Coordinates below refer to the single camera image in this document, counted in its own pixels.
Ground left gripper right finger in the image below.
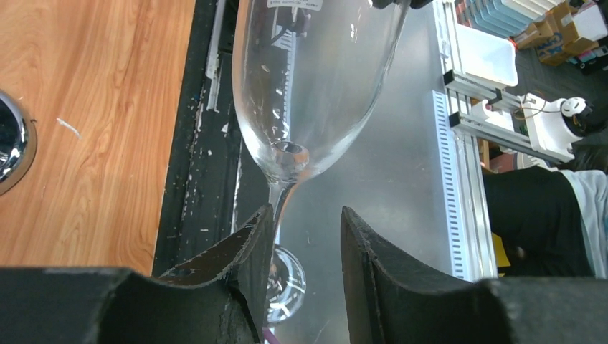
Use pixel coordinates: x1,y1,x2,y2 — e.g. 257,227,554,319
341,207,607,343

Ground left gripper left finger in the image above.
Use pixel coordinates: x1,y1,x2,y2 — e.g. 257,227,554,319
1,205,274,343

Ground clear glass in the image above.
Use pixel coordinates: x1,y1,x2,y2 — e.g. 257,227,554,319
231,0,412,325

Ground chrome wine glass rack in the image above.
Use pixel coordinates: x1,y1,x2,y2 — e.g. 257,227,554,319
1,90,37,195

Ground seated person in black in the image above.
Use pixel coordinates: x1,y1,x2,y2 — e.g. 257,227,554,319
483,145,607,279

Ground white plastic bin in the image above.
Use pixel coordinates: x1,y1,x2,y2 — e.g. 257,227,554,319
455,24,518,90

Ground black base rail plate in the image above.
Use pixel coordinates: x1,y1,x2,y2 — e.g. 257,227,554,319
152,1,268,277

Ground white device with cable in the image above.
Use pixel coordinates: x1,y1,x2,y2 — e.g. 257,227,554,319
521,93,592,163

